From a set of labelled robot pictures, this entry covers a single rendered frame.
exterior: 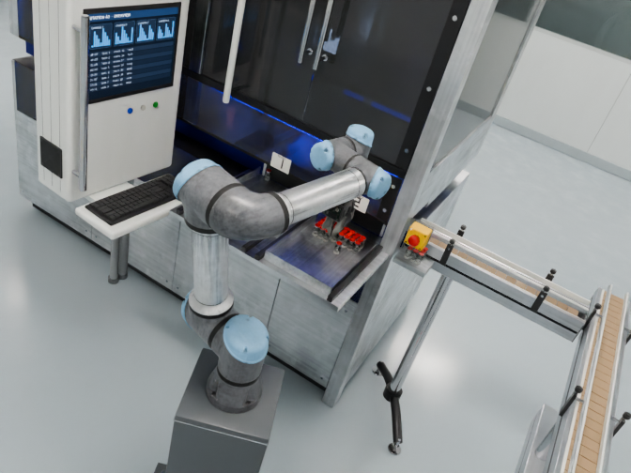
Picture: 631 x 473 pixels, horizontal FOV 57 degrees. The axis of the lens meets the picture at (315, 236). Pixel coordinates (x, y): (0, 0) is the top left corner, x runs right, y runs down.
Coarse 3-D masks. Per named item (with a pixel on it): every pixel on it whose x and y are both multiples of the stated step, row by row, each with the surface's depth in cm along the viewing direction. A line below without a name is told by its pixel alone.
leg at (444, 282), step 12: (444, 276) 222; (444, 288) 224; (432, 300) 230; (432, 312) 231; (420, 324) 237; (420, 336) 239; (408, 348) 245; (420, 348) 245; (408, 360) 247; (396, 372) 255; (396, 384) 256
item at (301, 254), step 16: (304, 224) 211; (288, 240) 205; (304, 240) 207; (320, 240) 210; (272, 256) 191; (288, 256) 197; (304, 256) 199; (320, 256) 202; (336, 256) 204; (352, 256) 206; (288, 272) 190; (304, 272) 187; (320, 272) 194; (336, 272) 196; (320, 288) 186
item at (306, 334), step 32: (32, 128) 289; (32, 160) 300; (32, 192) 312; (448, 192) 267; (160, 224) 270; (160, 256) 280; (192, 288) 277; (256, 288) 255; (288, 288) 245; (384, 288) 231; (416, 288) 324; (288, 320) 253; (320, 320) 244; (384, 320) 274; (288, 352) 261; (320, 352) 251; (320, 384) 259
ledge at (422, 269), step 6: (402, 252) 216; (396, 258) 212; (402, 258) 213; (426, 258) 217; (402, 264) 212; (408, 264) 211; (414, 264) 212; (420, 264) 213; (426, 264) 214; (432, 264) 215; (414, 270) 210; (420, 270) 210; (426, 270) 211
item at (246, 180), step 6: (258, 168) 236; (246, 174) 229; (252, 174) 233; (258, 174) 238; (240, 180) 228; (246, 180) 232; (252, 180) 233; (258, 180) 234; (264, 180) 235; (270, 180) 236; (246, 186) 228; (252, 186) 229; (258, 186) 230; (264, 186) 232; (270, 186) 233; (276, 186) 234; (282, 186) 235; (258, 192) 226
